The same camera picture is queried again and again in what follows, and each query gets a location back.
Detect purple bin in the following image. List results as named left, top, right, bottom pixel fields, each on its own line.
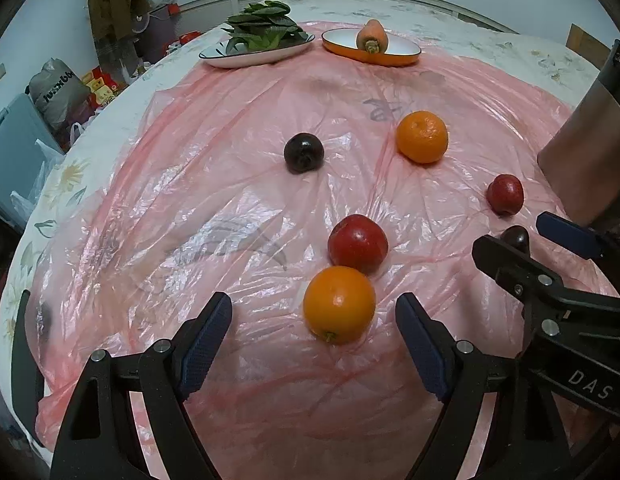
left=135, top=6, right=176, bottom=63

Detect dark plum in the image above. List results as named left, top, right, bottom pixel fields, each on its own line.
left=500, top=226, right=530, bottom=256
left=284, top=132, right=325, bottom=174

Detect grey bag with lettering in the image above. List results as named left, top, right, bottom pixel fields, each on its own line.
left=28, top=58, right=90, bottom=131

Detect orange rimmed plate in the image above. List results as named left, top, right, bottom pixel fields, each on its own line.
left=322, top=28, right=422, bottom=67

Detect pink plastic sheet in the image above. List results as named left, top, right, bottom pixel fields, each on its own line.
left=28, top=46, right=572, bottom=479

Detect green leafy vegetables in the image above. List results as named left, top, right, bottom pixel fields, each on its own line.
left=224, top=0, right=309, bottom=53

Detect white oval plate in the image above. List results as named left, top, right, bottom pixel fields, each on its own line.
left=198, top=34, right=316, bottom=70

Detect orange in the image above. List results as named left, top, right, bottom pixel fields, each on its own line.
left=302, top=266, right=376, bottom=344
left=396, top=110, right=449, bottom=165

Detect carrot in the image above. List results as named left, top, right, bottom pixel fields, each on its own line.
left=356, top=20, right=389, bottom=54

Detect black phone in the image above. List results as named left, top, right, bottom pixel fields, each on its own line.
left=11, top=289, right=44, bottom=445

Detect wooden headboard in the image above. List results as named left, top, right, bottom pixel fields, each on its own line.
left=566, top=24, right=610, bottom=70

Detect red plum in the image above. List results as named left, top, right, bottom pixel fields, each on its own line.
left=486, top=174, right=524, bottom=216
left=327, top=214, right=389, bottom=274

